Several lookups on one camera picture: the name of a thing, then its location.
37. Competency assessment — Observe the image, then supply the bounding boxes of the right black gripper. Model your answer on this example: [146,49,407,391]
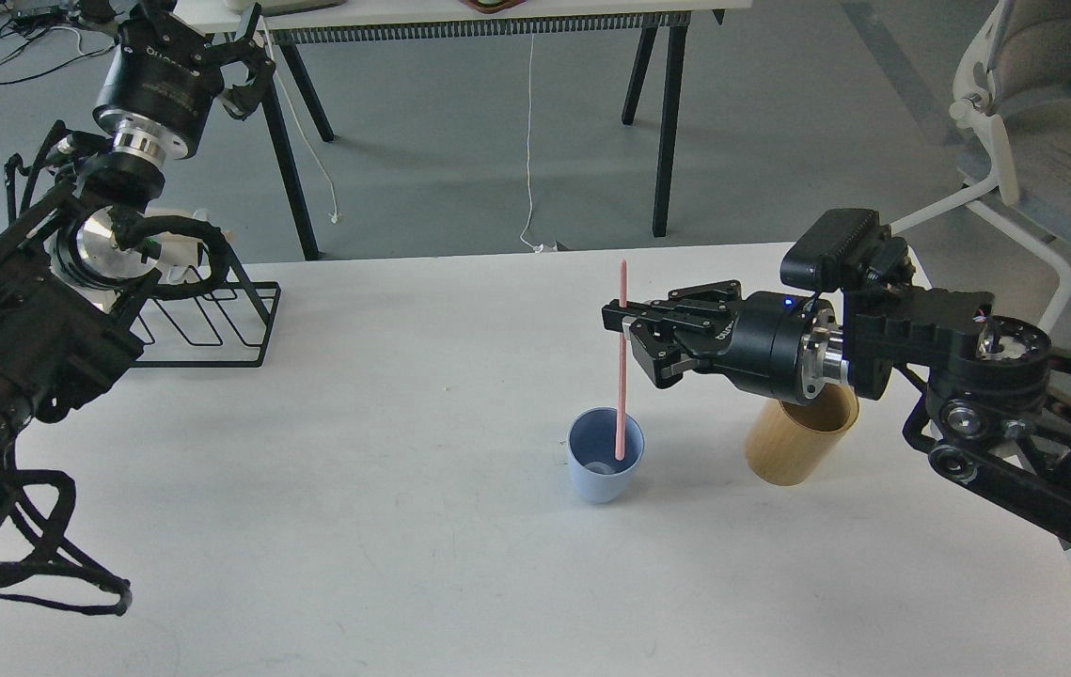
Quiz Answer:
[601,281,850,404]

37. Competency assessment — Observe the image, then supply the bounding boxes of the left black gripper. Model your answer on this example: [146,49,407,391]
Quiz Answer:
[74,1,276,159]

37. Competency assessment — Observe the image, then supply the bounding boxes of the pink chopstick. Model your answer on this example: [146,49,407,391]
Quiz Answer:
[614,258,628,463]

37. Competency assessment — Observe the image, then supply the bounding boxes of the blue cup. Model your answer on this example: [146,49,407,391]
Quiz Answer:
[565,407,644,503]

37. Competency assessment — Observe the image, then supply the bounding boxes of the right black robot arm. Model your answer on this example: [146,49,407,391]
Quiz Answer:
[601,281,1071,543]

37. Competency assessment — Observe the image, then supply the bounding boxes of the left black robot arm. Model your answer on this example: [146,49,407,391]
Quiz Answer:
[0,1,280,616]

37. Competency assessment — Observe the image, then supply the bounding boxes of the white cup on rack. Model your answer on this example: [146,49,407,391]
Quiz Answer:
[156,232,208,286]

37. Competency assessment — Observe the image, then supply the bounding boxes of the background white table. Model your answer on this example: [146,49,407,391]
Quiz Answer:
[167,0,753,261]

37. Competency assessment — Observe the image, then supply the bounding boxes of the bamboo cylinder holder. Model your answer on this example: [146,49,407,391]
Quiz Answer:
[743,385,860,487]

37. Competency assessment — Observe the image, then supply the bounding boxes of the white office chair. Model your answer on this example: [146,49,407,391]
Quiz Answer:
[891,1,1071,331]

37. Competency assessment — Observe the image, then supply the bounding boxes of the white hanging cable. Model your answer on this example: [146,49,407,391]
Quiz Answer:
[519,34,555,255]
[259,14,342,226]

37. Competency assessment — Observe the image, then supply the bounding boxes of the floor cables bundle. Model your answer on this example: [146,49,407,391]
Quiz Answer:
[0,0,136,90]

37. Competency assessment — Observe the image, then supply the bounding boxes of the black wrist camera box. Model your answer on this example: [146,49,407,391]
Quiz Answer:
[780,209,915,292]

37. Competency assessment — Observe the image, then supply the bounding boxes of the black wire dish rack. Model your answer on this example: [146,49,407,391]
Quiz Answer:
[97,227,281,368]

